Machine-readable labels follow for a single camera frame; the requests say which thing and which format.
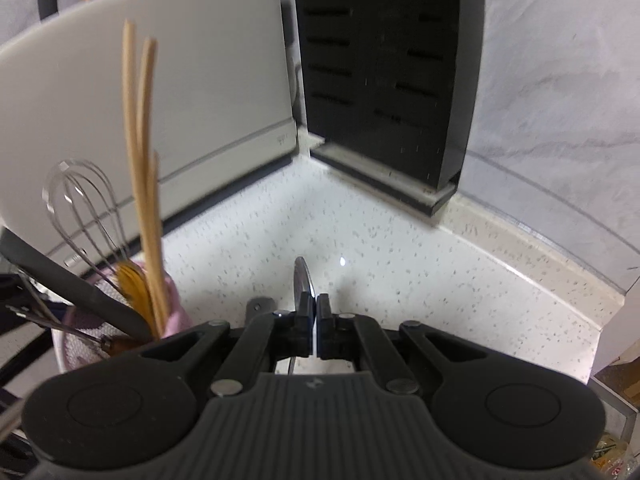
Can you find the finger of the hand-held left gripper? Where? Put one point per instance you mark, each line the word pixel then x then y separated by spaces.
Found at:
pixel 25 365
pixel 15 310

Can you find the silver spoon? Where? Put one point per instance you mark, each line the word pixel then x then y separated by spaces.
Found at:
pixel 301 280

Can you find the pink mesh utensil cup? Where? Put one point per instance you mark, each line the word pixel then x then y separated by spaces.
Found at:
pixel 177 315

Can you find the black knife block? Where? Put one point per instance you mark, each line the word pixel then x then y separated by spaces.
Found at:
pixel 375 60

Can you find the short wooden chopstick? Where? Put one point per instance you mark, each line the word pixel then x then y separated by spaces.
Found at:
pixel 146 110

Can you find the white cabinet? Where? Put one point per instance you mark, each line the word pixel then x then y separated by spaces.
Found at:
pixel 622 330

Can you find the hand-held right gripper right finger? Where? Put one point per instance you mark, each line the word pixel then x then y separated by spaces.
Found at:
pixel 325 325

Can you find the yellow snack packet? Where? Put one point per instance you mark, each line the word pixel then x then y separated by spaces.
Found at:
pixel 612 460

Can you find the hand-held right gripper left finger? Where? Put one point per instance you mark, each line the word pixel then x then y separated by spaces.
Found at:
pixel 302 325

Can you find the small gold spoon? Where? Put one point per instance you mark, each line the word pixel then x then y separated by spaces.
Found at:
pixel 132 287

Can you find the long wooden chopstick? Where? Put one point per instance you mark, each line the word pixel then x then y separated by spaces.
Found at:
pixel 131 110

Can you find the white countertop appliance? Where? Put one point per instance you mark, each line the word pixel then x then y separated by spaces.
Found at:
pixel 200 85

